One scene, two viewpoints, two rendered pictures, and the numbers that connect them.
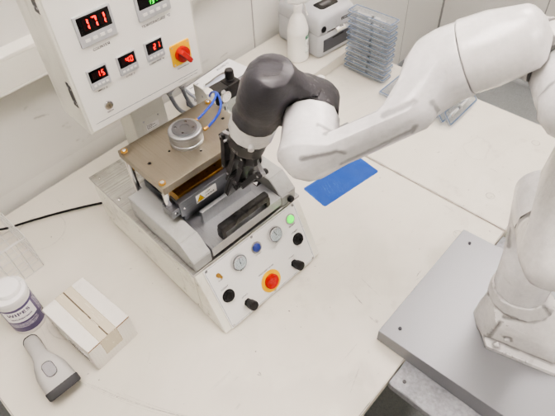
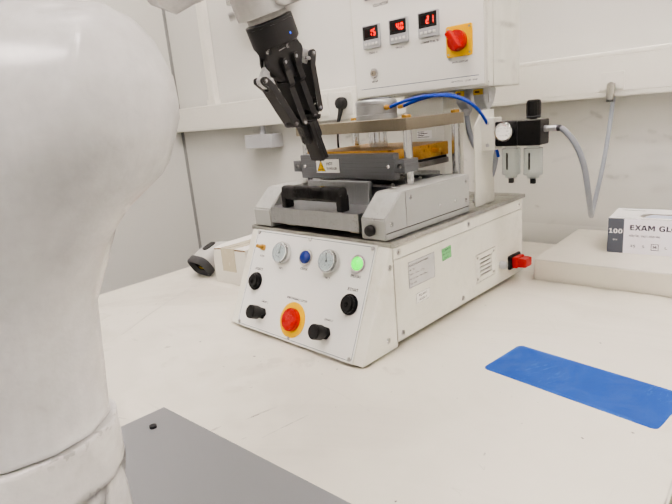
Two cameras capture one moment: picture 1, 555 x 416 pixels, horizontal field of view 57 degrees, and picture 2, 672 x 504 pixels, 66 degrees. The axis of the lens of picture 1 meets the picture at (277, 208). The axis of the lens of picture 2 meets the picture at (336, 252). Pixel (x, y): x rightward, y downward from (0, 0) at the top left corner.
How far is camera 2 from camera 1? 1.36 m
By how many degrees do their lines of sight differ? 77
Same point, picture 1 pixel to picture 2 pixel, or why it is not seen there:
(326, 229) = (423, 373)
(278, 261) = (313, 306)
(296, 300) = (270, 359)
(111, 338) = (228, 257)
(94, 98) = (364, 60)
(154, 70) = (424, 52)
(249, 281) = (278, 290)
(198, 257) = (260, 206)
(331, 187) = (542, 371)
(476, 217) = not seen: outside the picture
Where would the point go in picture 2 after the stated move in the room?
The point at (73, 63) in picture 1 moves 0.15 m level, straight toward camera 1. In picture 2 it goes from (356, 15) to (292, 14)
